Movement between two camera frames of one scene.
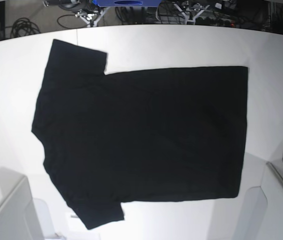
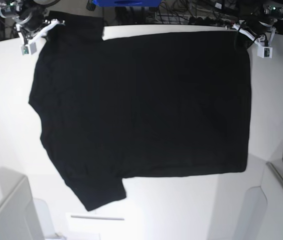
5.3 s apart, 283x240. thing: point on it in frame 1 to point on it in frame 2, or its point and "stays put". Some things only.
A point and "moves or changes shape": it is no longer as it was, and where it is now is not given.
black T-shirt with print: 162,135 moves or changes shape
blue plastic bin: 124,3 stays put
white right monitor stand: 271,212 stays put
